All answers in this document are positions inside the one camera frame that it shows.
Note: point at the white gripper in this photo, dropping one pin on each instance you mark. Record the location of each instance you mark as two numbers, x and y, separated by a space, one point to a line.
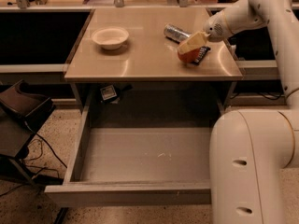
215 28

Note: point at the red apple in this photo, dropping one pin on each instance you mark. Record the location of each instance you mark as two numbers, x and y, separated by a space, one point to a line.
189 56

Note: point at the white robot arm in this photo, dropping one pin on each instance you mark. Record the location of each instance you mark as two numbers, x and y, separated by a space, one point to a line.
249 147

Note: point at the steel counter cabinet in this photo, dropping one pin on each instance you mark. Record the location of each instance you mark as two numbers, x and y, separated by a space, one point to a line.
148 55

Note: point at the open grey metal drawer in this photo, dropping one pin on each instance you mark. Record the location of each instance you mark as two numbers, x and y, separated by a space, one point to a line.
152 148

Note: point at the dark blue snack bar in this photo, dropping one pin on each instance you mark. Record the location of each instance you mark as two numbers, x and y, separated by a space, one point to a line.
202 53

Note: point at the silver soda can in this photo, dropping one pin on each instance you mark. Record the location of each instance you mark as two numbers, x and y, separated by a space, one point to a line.
176 34

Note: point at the white paper bowl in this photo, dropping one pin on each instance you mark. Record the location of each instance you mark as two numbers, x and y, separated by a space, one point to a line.
110 38

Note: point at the small labelled black box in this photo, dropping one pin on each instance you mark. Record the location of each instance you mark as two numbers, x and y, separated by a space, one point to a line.
108 93

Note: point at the dark brown chair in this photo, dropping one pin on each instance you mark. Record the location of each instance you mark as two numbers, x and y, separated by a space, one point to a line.
22 114

